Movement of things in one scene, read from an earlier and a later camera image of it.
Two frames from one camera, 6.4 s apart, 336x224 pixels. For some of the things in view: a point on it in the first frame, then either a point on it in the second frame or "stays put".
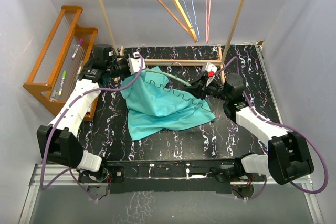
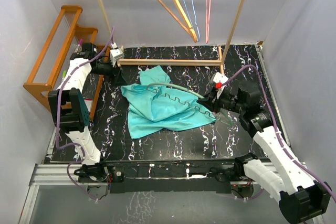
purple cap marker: (80, 43) stays put
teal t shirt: (156, 105) stays put
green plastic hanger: (177, 77) → (149, 85)
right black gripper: (199, 91) → (211, 102)
